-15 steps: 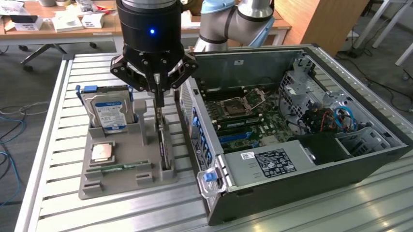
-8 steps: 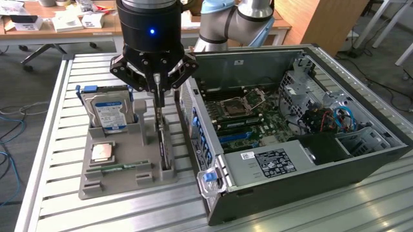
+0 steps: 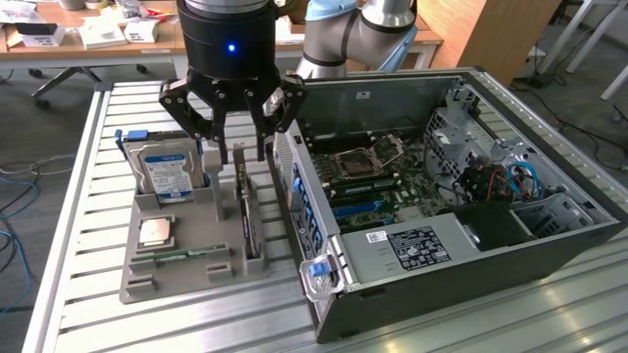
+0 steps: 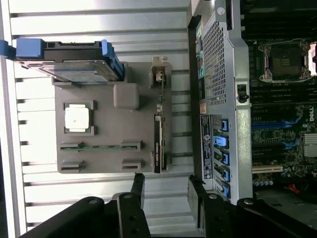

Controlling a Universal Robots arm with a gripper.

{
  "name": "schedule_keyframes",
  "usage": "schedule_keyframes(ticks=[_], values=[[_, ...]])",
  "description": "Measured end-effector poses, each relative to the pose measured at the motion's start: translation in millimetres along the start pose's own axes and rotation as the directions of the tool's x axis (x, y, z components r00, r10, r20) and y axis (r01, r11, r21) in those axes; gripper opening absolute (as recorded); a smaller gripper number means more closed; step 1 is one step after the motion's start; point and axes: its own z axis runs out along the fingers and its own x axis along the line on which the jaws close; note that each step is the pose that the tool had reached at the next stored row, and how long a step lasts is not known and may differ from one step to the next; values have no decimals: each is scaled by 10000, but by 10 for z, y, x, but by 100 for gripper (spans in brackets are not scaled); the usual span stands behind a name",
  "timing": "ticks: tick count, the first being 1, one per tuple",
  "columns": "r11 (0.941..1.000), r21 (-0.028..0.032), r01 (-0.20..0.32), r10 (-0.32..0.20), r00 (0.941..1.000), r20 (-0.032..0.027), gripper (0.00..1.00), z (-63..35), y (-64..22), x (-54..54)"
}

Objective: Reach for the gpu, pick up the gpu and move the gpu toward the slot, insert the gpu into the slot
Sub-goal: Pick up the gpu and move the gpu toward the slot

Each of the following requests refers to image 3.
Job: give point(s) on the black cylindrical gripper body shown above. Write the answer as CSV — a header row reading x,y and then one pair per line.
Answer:
x,y
225,33

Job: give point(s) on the GPU card with metal bracket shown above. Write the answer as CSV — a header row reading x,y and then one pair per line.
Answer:
x,y
249,220

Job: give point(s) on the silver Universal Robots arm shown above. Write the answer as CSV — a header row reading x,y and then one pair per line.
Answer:
x,y
328,44

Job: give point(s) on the blue expansion slot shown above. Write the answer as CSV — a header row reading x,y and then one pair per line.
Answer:
x,y
360,210

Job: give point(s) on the white case sticker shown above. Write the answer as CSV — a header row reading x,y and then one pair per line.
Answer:
x,y
364,95

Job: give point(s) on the white box with label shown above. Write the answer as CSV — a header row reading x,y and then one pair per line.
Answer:
x,y
141,32

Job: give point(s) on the hard disk with blue rails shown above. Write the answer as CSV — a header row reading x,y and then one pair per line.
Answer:
x,y
164,173

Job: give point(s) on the CPU socket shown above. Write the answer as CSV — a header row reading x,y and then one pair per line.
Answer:
x,y
353,163

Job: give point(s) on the metal socket cover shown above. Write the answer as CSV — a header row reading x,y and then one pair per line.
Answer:
x,y
389,147

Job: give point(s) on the white flat box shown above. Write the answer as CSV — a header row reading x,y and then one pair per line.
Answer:
x,y
101,36

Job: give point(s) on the wheeled desk leg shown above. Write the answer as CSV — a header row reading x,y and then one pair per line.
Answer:
x,y
59,82

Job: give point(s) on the wooden desk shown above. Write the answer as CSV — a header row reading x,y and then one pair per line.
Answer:
x,y
73,51

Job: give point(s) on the installed RAM stick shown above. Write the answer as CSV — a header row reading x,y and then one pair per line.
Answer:
x,y
363,187

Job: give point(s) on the green motherboard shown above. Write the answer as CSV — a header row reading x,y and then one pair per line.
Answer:
x,y
409,176

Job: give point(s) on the white box with black lid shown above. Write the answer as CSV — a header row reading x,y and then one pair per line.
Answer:
x,y
44,36

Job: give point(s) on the metal drive cage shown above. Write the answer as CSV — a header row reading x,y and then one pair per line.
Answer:
x,y
451,143

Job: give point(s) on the CPU chip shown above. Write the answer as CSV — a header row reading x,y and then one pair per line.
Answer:
x,y
156,231

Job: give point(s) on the green RAM stick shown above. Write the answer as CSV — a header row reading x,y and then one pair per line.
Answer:
x,y
181,253

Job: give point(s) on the wooden cabinet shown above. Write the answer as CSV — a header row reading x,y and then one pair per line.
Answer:
x,y
491,33

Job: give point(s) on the blue plastic case latch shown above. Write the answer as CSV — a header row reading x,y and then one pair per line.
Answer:
x,y
319,269

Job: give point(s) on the grey parts rack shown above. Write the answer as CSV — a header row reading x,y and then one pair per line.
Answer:
x,y
196,274

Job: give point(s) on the grey power supply unit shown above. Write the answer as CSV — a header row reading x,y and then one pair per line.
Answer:
x,y
368,264

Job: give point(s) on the black plastic fan shroud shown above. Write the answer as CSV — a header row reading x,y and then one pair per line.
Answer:
x,y
491,224

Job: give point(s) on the black open PC case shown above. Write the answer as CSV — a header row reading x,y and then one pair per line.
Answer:
x,y
441,290

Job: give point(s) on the metal disk bay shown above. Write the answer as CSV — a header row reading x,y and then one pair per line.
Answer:
x,y
555,217

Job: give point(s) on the white table frame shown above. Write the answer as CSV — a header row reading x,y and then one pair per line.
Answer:
x,y
588,33

